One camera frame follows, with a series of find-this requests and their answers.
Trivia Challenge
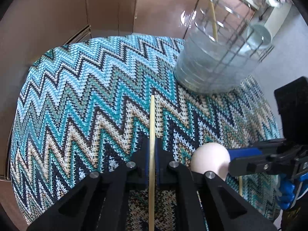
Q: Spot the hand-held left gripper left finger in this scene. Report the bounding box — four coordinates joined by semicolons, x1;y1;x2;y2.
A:
26;138;151;231

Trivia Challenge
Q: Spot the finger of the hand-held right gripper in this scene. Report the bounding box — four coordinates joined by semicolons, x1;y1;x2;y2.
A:
227;138;288;160
228;154;282;176

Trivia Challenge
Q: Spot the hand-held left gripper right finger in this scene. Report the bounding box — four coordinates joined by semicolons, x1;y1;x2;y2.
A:
155;138;280;231

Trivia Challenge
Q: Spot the wire utensil holder clear liner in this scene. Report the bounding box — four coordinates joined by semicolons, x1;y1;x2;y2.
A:
174;0;275;94

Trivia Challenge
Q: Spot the person's right hand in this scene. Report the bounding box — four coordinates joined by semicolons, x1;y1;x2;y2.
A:
277;177;296;210

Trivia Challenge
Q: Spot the zigzag knitted cloth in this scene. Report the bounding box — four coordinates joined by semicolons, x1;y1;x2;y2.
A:
10;35;282;231

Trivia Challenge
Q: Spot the pale plastic bucket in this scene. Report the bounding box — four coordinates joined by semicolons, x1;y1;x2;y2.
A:
249;3;293;53

